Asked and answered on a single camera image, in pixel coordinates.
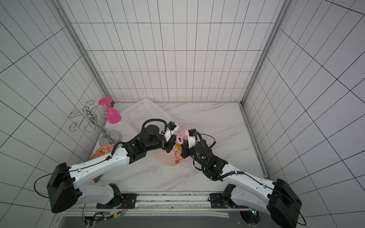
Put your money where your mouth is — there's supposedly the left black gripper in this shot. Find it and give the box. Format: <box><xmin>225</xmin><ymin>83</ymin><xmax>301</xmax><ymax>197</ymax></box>
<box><xmin>147</xmin><ymin>131</ymin><xmax>183</xmax><ymax>154</ymax></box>

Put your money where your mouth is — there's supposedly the yellow banana bunch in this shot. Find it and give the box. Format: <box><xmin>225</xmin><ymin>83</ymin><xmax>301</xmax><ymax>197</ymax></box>
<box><xmin>175</xmin><ymin>144</ymin><xmax>182</xmax><ymax>152</ymax></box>

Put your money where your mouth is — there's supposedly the white perforated plastic basket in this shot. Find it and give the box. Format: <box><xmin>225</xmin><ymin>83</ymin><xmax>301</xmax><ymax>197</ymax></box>
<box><xmin>120</xmin><ymin>99</ymin><xmax>173</xmax><ymax>134</ymax></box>

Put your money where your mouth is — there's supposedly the pink plastic bag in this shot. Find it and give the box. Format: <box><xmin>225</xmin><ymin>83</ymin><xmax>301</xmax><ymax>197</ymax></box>
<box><xmin>156</xmin><ymin>125</ymin><xmax>193</xmax><ymax>166</ymax></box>

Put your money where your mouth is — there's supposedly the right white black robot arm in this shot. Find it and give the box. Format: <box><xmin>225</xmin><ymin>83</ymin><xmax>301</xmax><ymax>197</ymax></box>
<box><xmin>176</xmin><ymin>140</ymin><xmax>307</xmax><ymax>228</ymax></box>

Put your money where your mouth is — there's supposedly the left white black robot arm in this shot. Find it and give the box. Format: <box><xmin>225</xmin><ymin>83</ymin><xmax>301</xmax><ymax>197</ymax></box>
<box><xmin>47</xmin><ymin>122</ymin><xmax>179</xmax><ymax>213</ymax></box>

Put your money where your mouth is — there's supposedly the chrome hook stand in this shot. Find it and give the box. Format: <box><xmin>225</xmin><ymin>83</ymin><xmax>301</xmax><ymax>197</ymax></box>
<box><xmin>68</xmin><ymin>100</ymin><xmax>122</xmax><ymax>146</ymax></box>

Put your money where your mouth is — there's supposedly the orange patterned round container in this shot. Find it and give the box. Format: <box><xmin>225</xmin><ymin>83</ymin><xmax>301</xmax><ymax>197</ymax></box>
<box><xmin>95</xmin><ymin>144</ymin><xmax>114</xmax><ymax>158</ymax></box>

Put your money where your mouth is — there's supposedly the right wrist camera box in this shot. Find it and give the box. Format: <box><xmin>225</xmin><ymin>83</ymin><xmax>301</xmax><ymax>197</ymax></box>
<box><xmin>185</xmin><ymin>129</ymin><xmax>197</xmax><ymax>149</ymax></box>

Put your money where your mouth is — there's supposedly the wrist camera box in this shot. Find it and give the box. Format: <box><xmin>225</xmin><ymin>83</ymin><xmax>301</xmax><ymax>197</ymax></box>
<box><xmin>164</xmin><ymin>121</ymin><xmax>180</xmax><ymax>141</ymax></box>
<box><xmin>185</xmin><ymin>129</ymin><xmax>197</xmax><ymax>149</ymax></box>

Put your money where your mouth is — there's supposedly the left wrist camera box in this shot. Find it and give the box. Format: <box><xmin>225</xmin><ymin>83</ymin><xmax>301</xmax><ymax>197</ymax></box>
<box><xmin>164</xmin><ymin>121</ymin><xmax>180</xmax><ymax>141</ymax></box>

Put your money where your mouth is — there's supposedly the aluminium mounting rail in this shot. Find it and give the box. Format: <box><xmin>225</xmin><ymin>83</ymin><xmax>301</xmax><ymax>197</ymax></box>
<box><xmin>61</xmin><ymin>188</ymin><xmax>268</xmax><ymax>219</ymax></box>

